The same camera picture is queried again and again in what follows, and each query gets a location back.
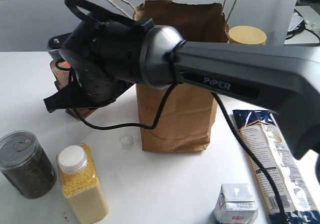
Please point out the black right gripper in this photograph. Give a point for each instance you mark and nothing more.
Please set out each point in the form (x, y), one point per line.
(89, 83)

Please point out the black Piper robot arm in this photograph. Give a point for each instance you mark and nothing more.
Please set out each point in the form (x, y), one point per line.
(113, 49)

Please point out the brown paper bag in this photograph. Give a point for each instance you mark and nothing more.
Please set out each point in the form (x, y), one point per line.
(189, 112)

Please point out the brown pouch with orange label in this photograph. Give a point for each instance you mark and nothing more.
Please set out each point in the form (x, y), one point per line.
(62, 80)

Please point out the yellow grain bottle white cap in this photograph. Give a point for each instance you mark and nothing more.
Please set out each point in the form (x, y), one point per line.
(80, 183)

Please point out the clear jar with metal lid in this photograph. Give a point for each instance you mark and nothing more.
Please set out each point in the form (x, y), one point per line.
(25, 164)

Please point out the white backdrop cloth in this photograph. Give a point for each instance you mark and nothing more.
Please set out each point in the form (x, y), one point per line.
(27, 25)

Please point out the yellow lid container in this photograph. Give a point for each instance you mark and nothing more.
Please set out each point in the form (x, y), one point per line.
(244, 34)

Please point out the blue white pasta packet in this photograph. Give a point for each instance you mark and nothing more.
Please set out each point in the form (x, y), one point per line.
(262, 136)

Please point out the white grey carton box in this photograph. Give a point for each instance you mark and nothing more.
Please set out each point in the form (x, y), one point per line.
(235, 205)

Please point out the white side table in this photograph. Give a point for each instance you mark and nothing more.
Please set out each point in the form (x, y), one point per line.
(308, 31)

